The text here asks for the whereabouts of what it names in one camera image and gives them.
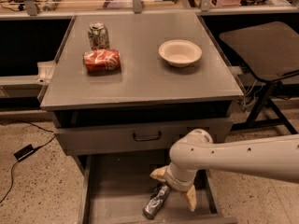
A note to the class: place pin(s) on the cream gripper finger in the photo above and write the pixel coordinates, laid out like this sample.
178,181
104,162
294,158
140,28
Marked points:
190,198
159,174

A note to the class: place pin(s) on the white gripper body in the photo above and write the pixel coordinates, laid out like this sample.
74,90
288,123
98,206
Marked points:
172,180

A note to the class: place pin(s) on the silver redbull can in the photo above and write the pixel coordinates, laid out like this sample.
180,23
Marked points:
156,201

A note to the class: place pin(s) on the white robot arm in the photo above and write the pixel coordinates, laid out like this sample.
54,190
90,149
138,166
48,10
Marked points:
274,158

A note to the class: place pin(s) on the closed grey upper drawer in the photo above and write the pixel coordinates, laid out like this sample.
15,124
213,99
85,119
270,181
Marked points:
119,138

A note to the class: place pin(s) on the open grey middle drawer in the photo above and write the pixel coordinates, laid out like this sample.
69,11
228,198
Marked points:
118,186

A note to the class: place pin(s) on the grey drawer cabinet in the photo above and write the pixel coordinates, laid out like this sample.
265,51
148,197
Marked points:
146,89

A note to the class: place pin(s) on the red coke can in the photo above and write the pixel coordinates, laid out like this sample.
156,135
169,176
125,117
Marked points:
102,60

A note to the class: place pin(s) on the green soda can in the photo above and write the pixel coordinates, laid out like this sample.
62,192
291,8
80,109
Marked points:
98,36

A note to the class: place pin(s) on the white bowl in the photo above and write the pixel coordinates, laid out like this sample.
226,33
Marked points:
180,53

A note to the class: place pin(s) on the black power adapter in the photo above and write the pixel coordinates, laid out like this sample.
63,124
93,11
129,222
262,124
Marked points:
24,153

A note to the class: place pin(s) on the black side table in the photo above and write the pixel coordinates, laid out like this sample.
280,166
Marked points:
270,51

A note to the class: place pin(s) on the black drawer handle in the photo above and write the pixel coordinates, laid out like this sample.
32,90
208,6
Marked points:
146,138

